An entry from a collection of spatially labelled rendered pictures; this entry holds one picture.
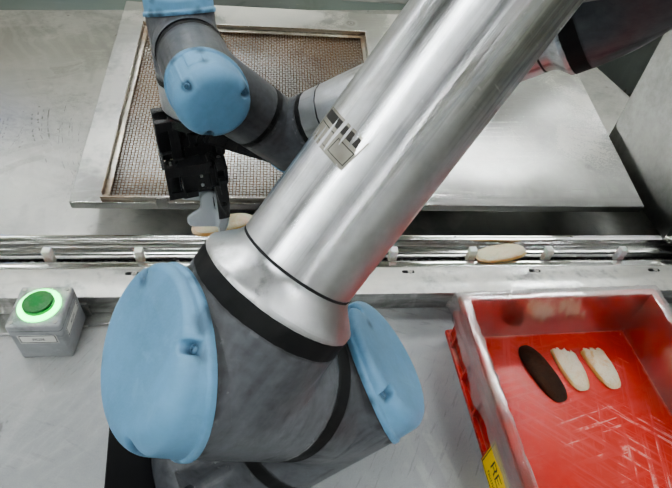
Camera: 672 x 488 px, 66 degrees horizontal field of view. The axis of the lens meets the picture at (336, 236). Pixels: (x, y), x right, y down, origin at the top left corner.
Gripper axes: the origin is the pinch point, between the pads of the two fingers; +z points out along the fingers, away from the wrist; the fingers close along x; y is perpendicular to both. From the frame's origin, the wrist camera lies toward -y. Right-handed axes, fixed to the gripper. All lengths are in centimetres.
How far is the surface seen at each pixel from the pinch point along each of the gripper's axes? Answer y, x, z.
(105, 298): 19.1, 4.1, 7.3
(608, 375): -48, 40, 10
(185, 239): 5.7, -4.3, 7.3
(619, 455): -42, 50, 11
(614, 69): -214, -104, 57
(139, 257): 13.3, -2.8, 7.5
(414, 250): -31.2, 9.0, 8.6
